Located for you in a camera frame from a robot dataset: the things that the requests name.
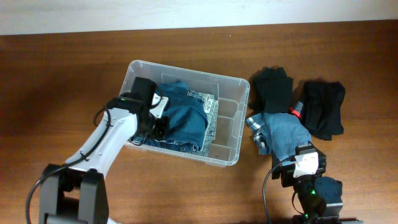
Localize black garment with red tag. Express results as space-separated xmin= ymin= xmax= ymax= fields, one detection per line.
xmin=289 ymin=81 xmax=345 ymax=141

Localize dark blue jeans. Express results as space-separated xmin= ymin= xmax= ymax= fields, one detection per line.
xmin=130 ymin=82 xmax=208 ymax=152

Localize clear plastic storage bin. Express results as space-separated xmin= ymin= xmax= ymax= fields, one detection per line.
xmin=119 ymin=60 xmax=250 ymax=167

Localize blue shirt with plaid cuffs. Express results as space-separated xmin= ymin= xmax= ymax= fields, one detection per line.
xmin=246 ymin=113 xmax=312 ymax=160

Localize light blue jeans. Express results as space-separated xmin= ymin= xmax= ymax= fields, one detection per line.
xmin=187 ymin=90 xmax=218 ymax=157

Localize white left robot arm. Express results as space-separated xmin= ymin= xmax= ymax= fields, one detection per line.
xmin=34 ymin=77 xmax=169 ymax=223

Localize black folded garment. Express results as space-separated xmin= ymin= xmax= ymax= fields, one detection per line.
xmin=249 ymin=67 xmax=294 ymax=113

